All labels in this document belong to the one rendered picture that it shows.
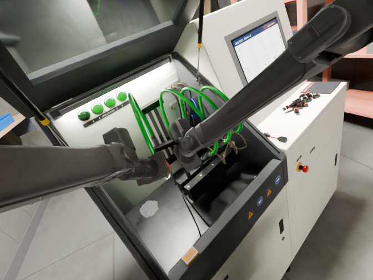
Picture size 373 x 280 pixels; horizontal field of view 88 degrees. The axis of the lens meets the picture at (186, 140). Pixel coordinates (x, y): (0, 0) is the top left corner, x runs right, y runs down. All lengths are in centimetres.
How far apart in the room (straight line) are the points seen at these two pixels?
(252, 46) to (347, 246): 143
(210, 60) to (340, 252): 149
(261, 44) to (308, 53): 90
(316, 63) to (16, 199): 39
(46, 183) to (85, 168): 7
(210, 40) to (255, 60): 30
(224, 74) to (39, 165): 87
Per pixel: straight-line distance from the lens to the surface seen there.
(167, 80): 106
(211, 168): 91
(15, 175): 22
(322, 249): 180
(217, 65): 97
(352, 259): 180
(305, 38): 34
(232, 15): 113
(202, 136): 51
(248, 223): 88
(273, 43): 132
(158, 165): 54
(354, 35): 34
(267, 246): 115
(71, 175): 27
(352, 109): 270
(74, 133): 93
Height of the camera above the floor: 157
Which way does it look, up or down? 30 degrees down
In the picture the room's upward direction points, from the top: 21 degrees counter-clockwise
